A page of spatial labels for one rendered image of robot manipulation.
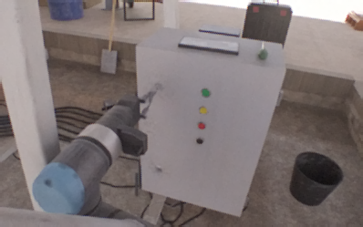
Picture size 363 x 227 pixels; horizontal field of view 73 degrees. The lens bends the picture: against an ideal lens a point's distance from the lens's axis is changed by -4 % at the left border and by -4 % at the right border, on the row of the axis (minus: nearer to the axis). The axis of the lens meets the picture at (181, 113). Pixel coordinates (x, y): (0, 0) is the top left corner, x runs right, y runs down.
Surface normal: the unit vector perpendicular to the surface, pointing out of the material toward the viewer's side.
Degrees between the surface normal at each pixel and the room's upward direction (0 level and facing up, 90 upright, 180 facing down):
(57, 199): 85
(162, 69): 90
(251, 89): 90
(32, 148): 81
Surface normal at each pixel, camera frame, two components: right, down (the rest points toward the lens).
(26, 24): 0.96, 0.15
